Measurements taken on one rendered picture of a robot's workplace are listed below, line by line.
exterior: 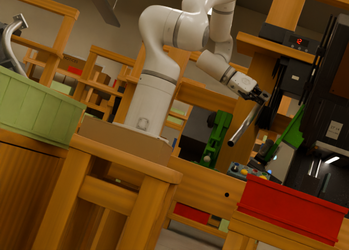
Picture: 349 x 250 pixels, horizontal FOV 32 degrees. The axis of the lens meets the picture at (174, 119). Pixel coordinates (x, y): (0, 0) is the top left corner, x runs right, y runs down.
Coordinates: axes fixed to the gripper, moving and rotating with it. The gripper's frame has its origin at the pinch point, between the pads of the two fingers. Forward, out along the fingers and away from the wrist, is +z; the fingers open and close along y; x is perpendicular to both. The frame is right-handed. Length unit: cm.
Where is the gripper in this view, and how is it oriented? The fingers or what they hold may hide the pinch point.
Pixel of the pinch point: (261, 98)
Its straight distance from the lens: 258.3
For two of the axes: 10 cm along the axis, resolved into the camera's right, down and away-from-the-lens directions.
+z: 8.1, 5.7, -1.4
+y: 4.7, -4.9, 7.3
